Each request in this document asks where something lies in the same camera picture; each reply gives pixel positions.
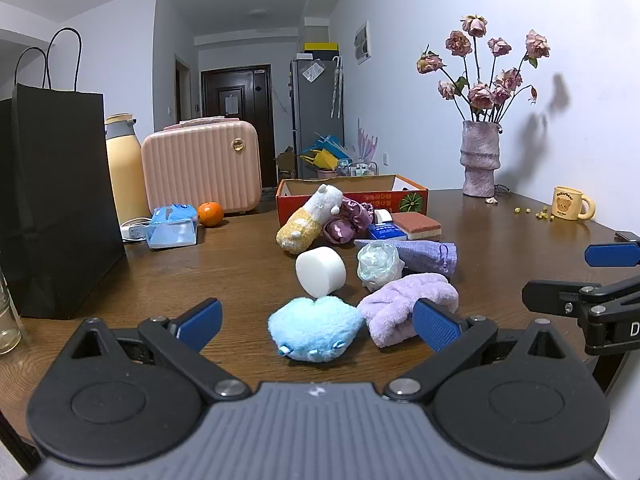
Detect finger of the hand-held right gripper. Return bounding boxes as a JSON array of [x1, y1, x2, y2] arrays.
[[521, 277, 640, 317], [584, 241, 640, 268]]

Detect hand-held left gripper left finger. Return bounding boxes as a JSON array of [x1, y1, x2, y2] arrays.
[[60, 298, 253, 403]]

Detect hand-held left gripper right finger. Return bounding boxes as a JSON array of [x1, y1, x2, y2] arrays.
[[384, 298, 576, 403]]

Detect lavender fluffy headband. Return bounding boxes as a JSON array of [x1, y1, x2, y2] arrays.
[[357, 273, 460, 348]]

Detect purple towel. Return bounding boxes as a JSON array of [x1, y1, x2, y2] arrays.
[[354, 239, 458, 278]]

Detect clear mesh bath ball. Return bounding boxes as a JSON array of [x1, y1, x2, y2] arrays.
[[356, 241, 405, 291]]

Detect red brown sponge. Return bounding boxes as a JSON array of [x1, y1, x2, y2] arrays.
[[391, 211, 443, 241]]

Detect blue plush toy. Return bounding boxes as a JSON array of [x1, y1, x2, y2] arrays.
[[267, 296, 364, 362]]

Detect orange cardboard box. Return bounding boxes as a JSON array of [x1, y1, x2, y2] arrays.
[[276, 174, 430, 228]]

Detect mauve satin scrunchie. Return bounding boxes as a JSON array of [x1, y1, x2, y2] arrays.
[[322, 217, 357, 246]]

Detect yellow white plush toy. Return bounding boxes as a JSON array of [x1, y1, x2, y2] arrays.
[[276, 184, 343, 253]]

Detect yellow bear mug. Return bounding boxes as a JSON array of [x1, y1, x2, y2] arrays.
[[552, 186, 597, 223]]

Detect scattered yellow beads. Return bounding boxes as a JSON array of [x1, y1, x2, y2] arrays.
[[514, 205, 553, 221]]

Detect blue tissue pack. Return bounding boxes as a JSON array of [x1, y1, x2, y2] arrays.
[[145, 204, 199, 250]]

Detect blue white small packet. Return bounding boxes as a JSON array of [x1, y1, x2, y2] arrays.
[[369, 222, 408, 241]]

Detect orange fruit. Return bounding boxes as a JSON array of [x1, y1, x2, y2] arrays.
[[197, 201, 224, 227]]

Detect white charger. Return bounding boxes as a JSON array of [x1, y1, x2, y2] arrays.
[[120, 217, 151, 243]]

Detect white foam cylinder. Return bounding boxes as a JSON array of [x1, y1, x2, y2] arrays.
[[295, 246, 347, 298]]

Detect dark purple scrunchie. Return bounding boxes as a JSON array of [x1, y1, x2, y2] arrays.
[[340, 197, 376, 226]]

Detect pink ribbed suitcase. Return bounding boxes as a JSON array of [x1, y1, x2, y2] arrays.
[[141, 117, 262, 216]]

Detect pink textured vase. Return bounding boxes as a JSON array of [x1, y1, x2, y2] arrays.
[[460, 120, 502, 197]]

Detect yellow thermos bottle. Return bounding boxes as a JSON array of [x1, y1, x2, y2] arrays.
[[104, 113, 151, 226]]

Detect dark brown door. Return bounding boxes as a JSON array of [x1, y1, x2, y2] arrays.
[[201, 64, 277, 188]]

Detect brown cardboard box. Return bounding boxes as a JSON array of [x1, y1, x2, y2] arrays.
[[276, 147, 297, 181]]

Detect clear glass bottle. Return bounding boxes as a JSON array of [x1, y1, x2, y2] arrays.
[[0, 265, 23, 356]]

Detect lavender coral ornament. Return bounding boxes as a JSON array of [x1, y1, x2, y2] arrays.
[[356, 119, 379, 161]]

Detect yellow bag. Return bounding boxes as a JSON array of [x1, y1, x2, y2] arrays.
[[300, 149, 338, 171]]

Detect black paper bag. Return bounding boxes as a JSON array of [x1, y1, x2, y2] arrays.
[[0, 27, 127, 321]]

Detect dried pink roses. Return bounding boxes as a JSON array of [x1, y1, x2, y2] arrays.
[[416, 14, 552, 123]]

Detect blue plastic rack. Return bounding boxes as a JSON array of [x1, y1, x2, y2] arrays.
[[302, 132, 351, 161]]

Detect grey refrigerator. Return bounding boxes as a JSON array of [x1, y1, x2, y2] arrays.
[[291, 58, 345, 181]]

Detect white electrical panel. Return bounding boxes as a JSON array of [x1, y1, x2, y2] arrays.
[[354, 21, 372, 65]]

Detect side door frame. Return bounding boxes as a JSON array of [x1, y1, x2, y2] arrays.
[[174, 54, 193, 126]]

